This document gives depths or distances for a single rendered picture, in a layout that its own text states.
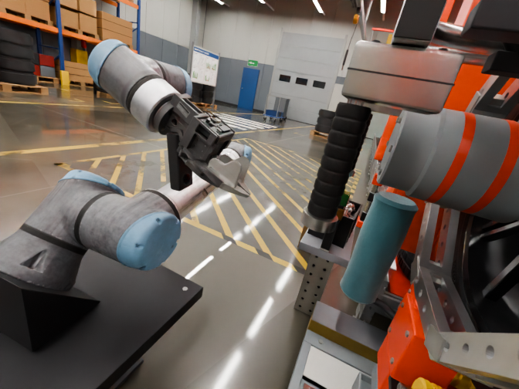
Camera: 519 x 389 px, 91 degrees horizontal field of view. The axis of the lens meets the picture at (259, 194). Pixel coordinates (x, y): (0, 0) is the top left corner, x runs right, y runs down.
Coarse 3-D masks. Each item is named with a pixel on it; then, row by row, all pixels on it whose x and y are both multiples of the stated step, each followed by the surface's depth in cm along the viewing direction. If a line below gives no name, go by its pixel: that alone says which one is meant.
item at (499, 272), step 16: (480, 224) 56; (496, 224) 51; (512, 224) 47; (480, 240) 55; (496, 240) 55; (512, 240) 54; (464, 256) 55; (480, 256) 54; (496, 256) 53; (512, 256) 53; (464, 272) 53; (480, 272) 51; (496, 272) 51; (512, 272) 43; (480, 288) 49; (496, 288) 45; (512, 288) 49; (480, 304) 46; (496, 304) 46; (512, 304) 47; (480, 320) 43; (496, 320) 43; (512, 320) 44
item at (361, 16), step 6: (360, 0) 442; (372, 0) 582; (402, 0) 564; (360, 6) 467; (360, 12) 495; (354, 18) 475; (360, 18) 522; (366, 18) 595; (354, 24) 486; (360, 24) 557; (354, 30) 505; (372, 30) 793; (378, 30) 786; (384, 30) 780; (390, 30) 774; (342, 66) 512
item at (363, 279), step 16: (384, 192) 57; (384, 208) 53; (400, 208) 51; (416, 208) 52; (368, 224) 56; (384, 224) 53; (400, 224) 52; (368, 240) 56; (384, 240) 54; (400, 240) 54; (352, 256) 61; (368, 256) 56; (384, 256) 55; (352, 272) 60; (368, 272) 57; (384, 272) 57; (352, 288) 60; (368, 288) 58; (384, 304) 60
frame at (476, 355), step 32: (480, 96) 52; (512, 96) 49; (448, 224) 57; (416, 256) 57; (448, 256) 54; (416, 288) 51; (448, 288) 48; (448, 320) 44; (448, 352) 33; (480, 352) 28; (512, 352) 24; (512, 384) 28
